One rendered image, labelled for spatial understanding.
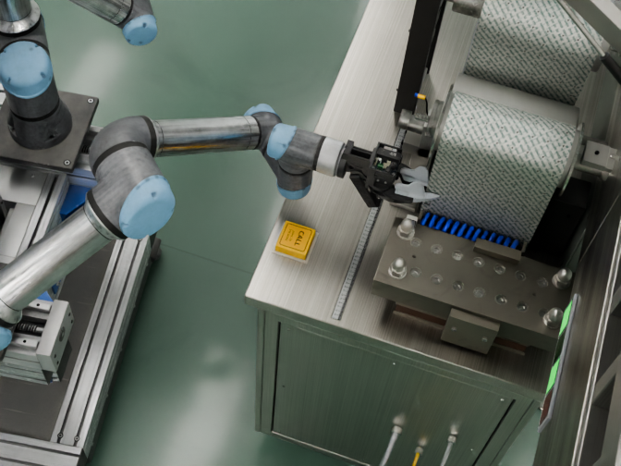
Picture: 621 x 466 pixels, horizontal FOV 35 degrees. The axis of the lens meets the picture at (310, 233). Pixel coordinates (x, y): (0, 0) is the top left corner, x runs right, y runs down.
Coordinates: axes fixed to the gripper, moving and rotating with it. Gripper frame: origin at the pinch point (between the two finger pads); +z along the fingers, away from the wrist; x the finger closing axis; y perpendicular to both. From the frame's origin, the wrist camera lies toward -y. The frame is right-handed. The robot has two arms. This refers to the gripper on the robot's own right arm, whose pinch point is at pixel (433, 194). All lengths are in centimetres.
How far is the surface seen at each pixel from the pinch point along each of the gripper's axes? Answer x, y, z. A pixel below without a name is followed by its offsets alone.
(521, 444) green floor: 0, -109, 45
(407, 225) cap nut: -7.7, -1.9, -3.1
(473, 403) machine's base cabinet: -25.7, -35.0, 21.9
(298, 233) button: -8.8, -16.6, -25.6
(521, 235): -0.3, -4.3, 19.7
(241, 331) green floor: 6, -109, -45
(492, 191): -0.3, 7.2, 10.8
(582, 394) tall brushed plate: -49, 33, 30
